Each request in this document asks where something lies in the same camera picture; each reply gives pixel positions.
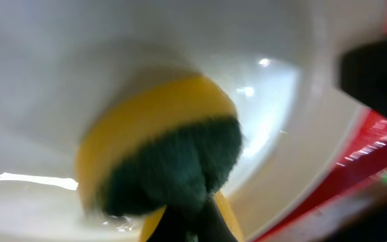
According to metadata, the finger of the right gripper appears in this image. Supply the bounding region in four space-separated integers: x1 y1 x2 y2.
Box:
338 37 387 118

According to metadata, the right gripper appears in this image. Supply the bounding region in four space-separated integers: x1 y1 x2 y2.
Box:
263 157 387 242

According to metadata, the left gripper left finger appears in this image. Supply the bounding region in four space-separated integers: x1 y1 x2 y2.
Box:
146 206 188 242

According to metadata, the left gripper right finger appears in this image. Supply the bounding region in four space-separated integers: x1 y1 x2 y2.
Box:
196 199 238 242

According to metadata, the green and yellow sponge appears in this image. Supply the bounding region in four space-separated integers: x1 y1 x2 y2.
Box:
76 77 243 242

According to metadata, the cream white plate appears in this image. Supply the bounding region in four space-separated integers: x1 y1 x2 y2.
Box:
0 0 387 241

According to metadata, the red plastic tray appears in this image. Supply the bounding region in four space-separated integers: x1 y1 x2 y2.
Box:
247 0 387 242

